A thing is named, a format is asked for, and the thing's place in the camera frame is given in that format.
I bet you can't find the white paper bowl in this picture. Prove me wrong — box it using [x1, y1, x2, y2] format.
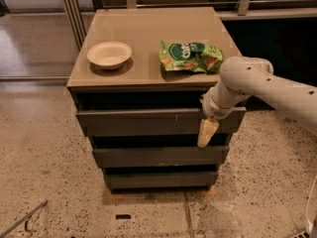
[87, 42, 132, 70]

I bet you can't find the grey drawer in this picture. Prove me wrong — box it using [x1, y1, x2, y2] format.
[105, 172, 218, 189]
[75, 106, 248, 138]
[93, 146, 229, 168]

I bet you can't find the green chip bag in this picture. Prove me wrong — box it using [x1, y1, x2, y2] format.
[159, 41, 225, 73]

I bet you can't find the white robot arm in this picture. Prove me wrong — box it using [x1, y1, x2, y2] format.
[197, 57, 317, 148]

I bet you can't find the grey middle drawer front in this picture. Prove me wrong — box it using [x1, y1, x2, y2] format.
[93, 146, 229, 168]

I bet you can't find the grey drawer cabinet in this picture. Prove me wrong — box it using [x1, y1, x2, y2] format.
[67, 7, 246, 178]

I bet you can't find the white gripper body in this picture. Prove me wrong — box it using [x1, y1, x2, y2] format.
[200, 90, 233, 120]

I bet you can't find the grey metal rod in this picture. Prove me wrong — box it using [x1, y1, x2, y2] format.
[0, 200, 48, 238]

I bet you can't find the grey top drawer front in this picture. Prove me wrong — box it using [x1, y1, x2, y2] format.
[75, 106, 248, 138]

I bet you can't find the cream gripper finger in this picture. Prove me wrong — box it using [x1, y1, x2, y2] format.
[197, 119, 219, 148]

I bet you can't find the white cable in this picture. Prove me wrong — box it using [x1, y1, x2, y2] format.
[304, 175, 317, 238]

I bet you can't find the grey bottom drawer front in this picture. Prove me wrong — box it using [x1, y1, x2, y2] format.
[105, 172, 218, 189]

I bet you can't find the metal railing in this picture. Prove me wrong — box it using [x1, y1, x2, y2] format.
[70, 0, 317, 49]

